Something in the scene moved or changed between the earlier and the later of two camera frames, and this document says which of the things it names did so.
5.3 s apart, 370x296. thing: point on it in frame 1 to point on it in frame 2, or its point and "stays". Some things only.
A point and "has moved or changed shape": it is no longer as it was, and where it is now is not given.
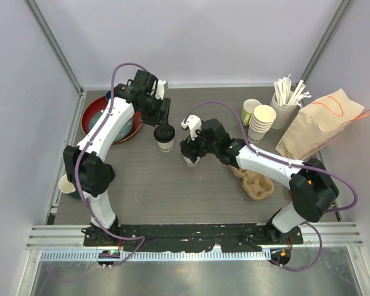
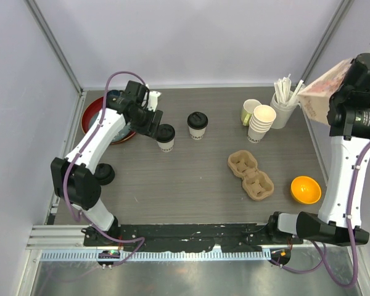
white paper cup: (166, 147) stays
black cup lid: (164, 133) stays
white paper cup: (190, 163) has moved or changed shape
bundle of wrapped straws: (285, 95) stays
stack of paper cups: (261, 122) stays
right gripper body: (210, 147) to (339, 95)
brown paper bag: (312, 127) to (316, 96)
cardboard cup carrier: (258, 186) stays
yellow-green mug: (248, 109) stays
